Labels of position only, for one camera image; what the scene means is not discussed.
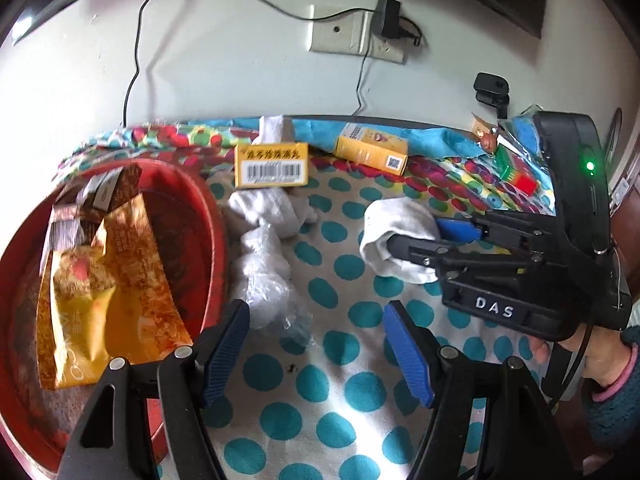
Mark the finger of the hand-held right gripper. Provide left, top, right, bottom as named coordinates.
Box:
left=436, top=210, right=558, bottom=251
left=387, top=235, right=546, bottom=281

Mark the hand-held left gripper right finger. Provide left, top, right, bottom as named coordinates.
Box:
left=383, top=301, right=571, bottom=480

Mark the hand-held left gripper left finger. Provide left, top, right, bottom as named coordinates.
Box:
left=57, top=299, right=251, bottom=480

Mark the clear plastic bag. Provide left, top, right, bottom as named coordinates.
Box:
left=231, top=225, right=313, bottom=346

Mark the yellow cartoon print box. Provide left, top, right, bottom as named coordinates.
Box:
left=332, top=122, right=408, bottom=177

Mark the yellow snack packet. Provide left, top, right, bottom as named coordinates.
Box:
left=36, top=194, right=195, bottom=390

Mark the round red tray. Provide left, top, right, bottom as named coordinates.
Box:
left=0, top=157, right=230, bottom=478

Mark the yellow barcode label box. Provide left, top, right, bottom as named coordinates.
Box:
left=234, top=141, right=311, bottom=190

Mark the brown snack packet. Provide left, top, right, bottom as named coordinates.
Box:
left=47, top=162, right=151, bottom=261

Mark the person's right forearm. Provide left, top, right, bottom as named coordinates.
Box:
left=582, top=325, right=640, bottom=456

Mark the person's right hand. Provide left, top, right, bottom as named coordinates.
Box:
left=529, top=329, right=633, bottom=391

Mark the green and red box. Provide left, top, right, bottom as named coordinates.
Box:
left=492, top=147, right=538, bottom=196

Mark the plain blue cloth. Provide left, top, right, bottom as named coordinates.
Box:
left=185, top=115, right=481, bottom=161

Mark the small brown figurine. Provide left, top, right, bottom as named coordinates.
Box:
left=477, top=127, right=503, bottom=156

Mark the polka dot cloth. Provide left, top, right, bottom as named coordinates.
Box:
left=57, top=117, right=556, bottom=480

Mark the black power adapter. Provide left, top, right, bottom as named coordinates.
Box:
left=372, top=0, right=401, bottom=41

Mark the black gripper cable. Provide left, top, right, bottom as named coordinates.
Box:
left=542, top=327, right=596, bottom=406

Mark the black cable below socket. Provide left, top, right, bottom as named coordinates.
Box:
left=350, top=42, right=376, bottom=118

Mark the white power wall socket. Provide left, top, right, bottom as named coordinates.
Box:
left=370, top=39, right=407, bottom=64

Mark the black plug with cable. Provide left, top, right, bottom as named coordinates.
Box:
left=397, top=17, right=423, bottom=47

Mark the white coax wall outlet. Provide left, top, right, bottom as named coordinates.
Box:
left=310, top=4, right=374, bottom=54

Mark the thin black hanging cable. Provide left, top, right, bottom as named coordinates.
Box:
left=121, top=0, right=179, bottom=127

